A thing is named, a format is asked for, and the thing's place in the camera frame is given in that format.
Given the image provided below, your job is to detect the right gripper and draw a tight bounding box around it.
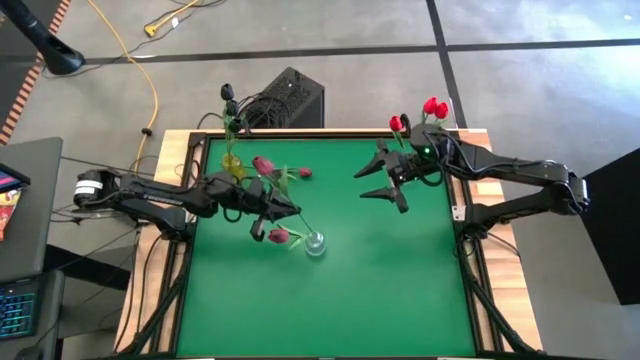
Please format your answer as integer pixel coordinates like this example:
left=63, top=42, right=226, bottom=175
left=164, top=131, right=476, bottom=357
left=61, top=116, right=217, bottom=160
left=353, top=124, right=451, bottom=215

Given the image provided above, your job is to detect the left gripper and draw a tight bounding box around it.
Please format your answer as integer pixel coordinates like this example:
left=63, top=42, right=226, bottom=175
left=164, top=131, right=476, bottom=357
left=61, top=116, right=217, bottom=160
left=202, top=172, right=302, bottom=242

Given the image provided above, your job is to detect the maroon artificial tulip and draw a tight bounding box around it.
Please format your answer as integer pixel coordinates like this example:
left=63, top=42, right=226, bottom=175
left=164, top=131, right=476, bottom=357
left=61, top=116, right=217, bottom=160
left=267, top=224, right=314, bottom=251
left=273, top=166, right=314, bottom=180
left=251, top=155, right=316, bottom=236

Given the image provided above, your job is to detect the ribbed clear glass vase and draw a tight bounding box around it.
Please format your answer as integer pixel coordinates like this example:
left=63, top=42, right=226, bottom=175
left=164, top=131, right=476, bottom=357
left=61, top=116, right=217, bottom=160
left=304, top=231, right=328, bottom=258

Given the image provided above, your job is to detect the yellow glass vase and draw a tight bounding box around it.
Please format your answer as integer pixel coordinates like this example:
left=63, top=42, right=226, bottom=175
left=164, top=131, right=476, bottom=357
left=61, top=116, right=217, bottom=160
left=221, top=152, right=248, bottom=182

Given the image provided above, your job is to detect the black computer case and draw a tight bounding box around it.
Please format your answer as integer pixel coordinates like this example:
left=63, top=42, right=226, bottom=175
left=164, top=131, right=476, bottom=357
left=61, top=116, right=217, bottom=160
left=244, top=66, right=326, bottom=130

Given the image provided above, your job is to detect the green table mat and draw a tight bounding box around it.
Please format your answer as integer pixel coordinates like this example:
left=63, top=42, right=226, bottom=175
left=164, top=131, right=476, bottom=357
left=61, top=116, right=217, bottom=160
left=175, top=138, right=477, bottom=358

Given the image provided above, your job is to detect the black partition panel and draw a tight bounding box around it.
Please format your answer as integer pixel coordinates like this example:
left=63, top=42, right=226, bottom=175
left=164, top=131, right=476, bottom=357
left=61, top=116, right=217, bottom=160
left=574, top=148, right=640, bottom=306

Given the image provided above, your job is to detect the grey side desk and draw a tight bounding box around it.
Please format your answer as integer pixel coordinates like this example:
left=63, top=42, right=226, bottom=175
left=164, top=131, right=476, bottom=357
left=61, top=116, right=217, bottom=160
left=0, top=137, right=66, bottom=360

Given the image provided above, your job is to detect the black stand pole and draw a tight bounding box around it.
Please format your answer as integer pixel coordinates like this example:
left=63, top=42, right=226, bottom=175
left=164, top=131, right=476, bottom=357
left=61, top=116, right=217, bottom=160
left=0, top=0, right=86, bottom=76

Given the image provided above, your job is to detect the dark tablet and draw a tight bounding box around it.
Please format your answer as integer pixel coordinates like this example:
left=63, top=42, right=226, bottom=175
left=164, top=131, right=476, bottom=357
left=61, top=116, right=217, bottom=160
left=0, top=162, right=31, bottom=194

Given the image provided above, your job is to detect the colourful packet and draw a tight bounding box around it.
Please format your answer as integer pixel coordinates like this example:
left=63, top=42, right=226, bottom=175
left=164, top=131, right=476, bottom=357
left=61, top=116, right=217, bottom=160
left=0, top=188, right=24, bottom=242

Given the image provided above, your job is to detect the backlit keyboard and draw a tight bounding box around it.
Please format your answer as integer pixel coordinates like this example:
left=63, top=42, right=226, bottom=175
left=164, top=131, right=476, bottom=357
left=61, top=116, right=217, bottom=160
left=0, top=279, right=40, bottom=342

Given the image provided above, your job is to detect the black computer mouse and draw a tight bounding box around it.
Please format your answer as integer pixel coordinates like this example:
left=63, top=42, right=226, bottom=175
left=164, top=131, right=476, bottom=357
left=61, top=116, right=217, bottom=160
left=13, top=344, right=45, bottom=360

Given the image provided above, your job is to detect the black mat with orange stripes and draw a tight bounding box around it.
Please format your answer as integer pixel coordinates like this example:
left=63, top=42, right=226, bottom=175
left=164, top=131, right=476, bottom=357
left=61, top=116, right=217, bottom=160
left=0, top=0, right=74, bottom=146

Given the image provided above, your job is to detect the wooden table with black frame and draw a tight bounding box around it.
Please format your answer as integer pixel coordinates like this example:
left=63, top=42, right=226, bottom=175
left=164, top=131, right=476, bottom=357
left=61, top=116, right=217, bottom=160
left=113, top=127, right=545, bottom=360

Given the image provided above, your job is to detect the yellow extension cable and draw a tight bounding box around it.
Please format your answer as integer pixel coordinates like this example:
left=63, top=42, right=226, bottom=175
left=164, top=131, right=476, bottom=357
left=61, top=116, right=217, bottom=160
left=87, top=0, right=201, bottom=159

